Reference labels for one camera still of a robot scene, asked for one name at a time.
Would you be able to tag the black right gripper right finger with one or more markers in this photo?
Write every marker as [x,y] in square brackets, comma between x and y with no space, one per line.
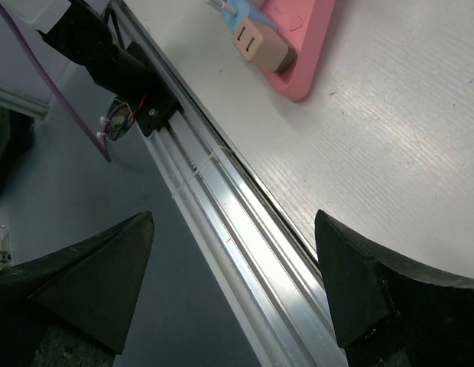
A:
[388,309]

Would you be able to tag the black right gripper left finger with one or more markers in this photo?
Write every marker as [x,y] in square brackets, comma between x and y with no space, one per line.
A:
[74,307]

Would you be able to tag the brown charger plug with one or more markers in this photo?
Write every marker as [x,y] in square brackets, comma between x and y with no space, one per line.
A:
[263,47]

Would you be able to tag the pink triangular power strip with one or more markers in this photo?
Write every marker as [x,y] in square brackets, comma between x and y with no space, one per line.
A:
[303,24]

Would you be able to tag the white charger plug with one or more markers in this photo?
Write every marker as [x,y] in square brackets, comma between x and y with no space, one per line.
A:
[216,4]

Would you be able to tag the blue charger plug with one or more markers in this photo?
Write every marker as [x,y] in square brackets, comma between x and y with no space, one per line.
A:
[233,12]

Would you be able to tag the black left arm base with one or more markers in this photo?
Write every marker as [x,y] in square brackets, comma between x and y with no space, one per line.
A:
[84,38]

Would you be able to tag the aluminium frame rail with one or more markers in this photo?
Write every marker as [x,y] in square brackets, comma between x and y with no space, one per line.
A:
[225,284]

